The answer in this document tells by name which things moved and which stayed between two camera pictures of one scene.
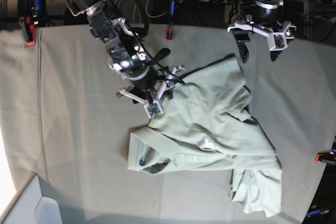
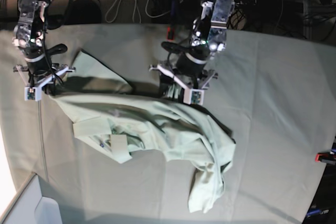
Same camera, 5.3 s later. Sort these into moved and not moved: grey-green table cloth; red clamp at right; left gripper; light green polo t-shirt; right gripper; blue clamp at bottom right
Moved: left gripper; light green polo t-shirt; right gripper
Not moved: grey-green table cloth; blue clamp at bottom right; red clamp at right
